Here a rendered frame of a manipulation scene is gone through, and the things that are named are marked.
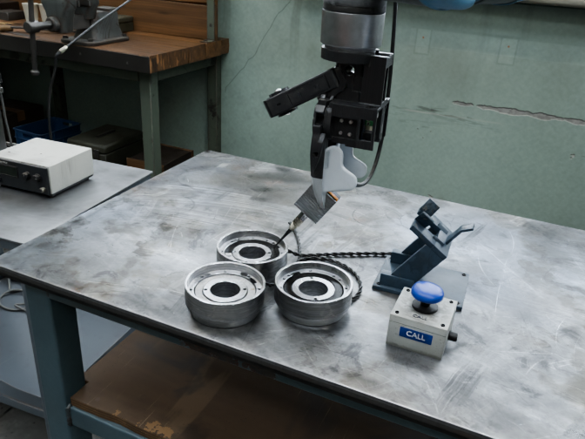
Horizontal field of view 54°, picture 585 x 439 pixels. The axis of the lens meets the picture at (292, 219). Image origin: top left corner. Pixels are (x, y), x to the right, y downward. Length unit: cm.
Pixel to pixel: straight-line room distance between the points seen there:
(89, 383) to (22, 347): 70
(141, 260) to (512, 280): 57
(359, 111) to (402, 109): 164
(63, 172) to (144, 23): 136
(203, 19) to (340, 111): 184
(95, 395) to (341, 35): 70
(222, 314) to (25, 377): 99
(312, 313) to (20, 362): 110
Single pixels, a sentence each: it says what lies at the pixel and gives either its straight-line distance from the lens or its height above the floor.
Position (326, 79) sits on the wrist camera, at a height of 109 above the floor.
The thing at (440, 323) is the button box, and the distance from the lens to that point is 72.
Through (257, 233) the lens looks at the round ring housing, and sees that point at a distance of 89.
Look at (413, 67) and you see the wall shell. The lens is 231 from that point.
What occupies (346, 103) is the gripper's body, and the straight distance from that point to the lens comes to 72.
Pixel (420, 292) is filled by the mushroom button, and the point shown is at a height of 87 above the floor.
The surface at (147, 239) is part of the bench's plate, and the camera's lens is 96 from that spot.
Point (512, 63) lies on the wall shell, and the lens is 226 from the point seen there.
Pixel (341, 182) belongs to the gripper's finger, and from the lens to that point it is 75.
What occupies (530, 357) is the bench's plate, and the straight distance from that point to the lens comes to 78.
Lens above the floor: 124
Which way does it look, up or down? 26 degrees down
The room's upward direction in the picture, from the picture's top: 4 degrees clockwise
